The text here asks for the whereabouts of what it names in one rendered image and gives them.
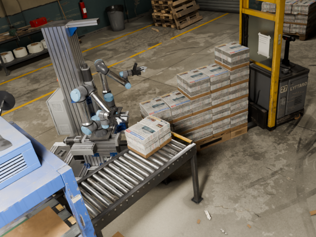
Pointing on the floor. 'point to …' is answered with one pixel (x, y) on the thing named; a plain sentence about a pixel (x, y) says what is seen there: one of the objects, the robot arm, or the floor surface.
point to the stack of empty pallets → (164, 13)
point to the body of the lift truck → (285, 106)
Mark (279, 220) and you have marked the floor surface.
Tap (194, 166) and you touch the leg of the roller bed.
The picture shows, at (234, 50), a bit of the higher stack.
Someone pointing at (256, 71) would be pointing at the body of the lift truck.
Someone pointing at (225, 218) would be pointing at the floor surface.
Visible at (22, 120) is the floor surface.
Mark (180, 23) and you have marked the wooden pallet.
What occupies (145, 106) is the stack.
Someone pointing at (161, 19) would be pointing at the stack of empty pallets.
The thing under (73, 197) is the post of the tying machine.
